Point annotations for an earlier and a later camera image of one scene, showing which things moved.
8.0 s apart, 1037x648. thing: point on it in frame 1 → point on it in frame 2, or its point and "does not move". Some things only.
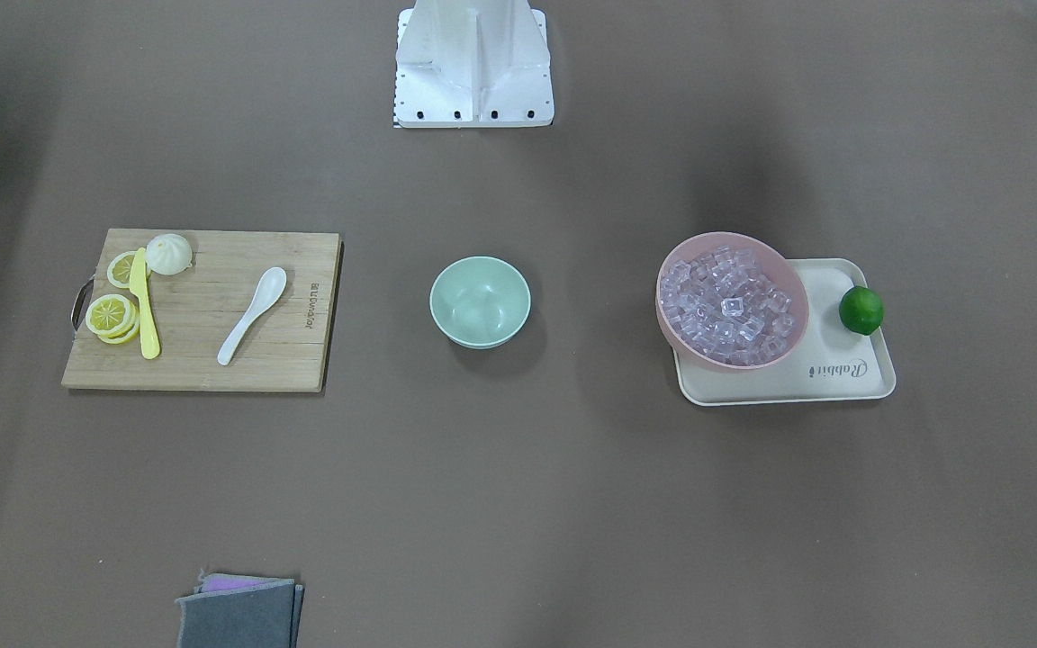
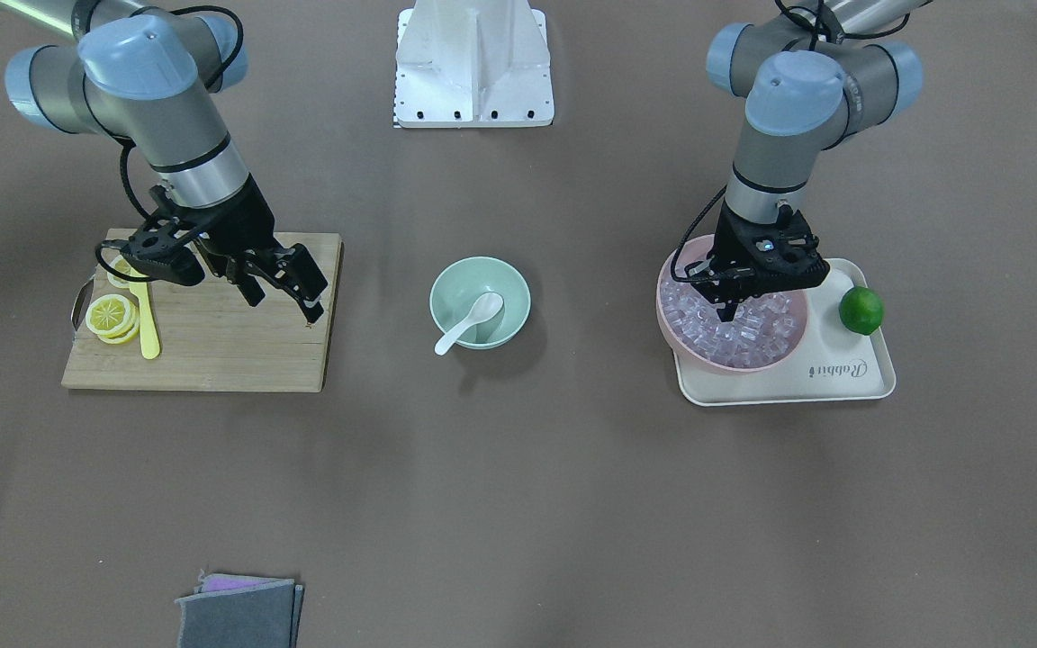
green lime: (861, 309) does not move
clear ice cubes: (725, 307) does not move
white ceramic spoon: (268, 292) → (487, 307)
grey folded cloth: (241, 612) does not move
